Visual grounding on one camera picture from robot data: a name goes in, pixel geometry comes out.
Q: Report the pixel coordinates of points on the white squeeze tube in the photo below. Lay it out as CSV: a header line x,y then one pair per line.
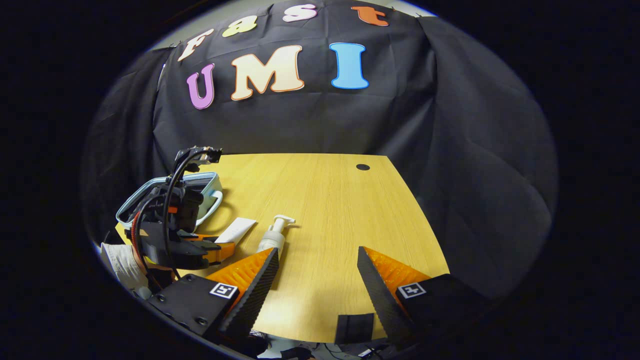
x,y
237,230

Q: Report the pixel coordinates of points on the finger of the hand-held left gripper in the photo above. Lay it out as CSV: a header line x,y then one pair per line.
x,y
200,252
205,238

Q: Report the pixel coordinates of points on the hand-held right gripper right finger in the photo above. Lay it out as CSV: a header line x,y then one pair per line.
x,y
382,305

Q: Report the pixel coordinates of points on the white pump bottle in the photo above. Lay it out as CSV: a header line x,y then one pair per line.
x,y
272,240

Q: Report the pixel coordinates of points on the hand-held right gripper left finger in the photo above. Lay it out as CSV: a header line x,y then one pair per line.
x,y
255,300

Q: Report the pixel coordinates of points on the black rectangular block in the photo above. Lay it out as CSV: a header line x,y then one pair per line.
x,y
355,327

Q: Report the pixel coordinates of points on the light blue suitcase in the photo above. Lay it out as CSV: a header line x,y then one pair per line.
x,y
212,184

